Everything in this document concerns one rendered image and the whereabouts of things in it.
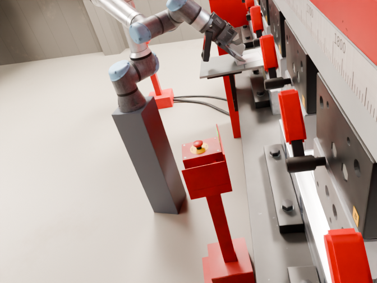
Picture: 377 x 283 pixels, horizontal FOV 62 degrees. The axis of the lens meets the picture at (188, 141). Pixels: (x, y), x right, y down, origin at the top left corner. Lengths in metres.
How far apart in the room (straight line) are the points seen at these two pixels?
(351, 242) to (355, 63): 0.12
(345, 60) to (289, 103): 0.12
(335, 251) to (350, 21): 0.16
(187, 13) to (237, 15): 0.98
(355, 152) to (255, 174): 0.66
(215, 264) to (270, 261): 0.93
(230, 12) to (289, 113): 1.79
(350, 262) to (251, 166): 0.73
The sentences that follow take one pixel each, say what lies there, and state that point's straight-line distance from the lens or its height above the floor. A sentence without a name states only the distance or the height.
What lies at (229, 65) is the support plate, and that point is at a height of 1.00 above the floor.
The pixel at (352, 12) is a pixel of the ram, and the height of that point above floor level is 1.42.
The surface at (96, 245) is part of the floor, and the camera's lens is 2.15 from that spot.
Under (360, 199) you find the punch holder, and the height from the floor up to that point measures 1.29.
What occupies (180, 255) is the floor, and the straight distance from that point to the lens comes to 1.88.
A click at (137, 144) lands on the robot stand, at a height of 0.58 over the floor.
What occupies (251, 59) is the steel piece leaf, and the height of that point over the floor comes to 1.00.
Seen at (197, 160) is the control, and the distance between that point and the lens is 1.19.
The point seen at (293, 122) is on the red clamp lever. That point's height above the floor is 1.29.
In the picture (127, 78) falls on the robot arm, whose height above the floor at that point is 0.94.
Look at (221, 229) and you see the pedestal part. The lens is 1.45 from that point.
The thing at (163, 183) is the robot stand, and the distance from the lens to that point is 1.89.
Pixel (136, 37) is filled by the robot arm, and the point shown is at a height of 1.20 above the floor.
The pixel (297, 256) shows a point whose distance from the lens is 0.75.
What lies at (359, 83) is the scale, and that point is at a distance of 0.25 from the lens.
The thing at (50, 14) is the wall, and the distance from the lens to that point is 6.16.
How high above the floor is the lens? 1.50
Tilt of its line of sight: 34 degrees down
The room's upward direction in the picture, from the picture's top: 16 degrees counter-clockwise
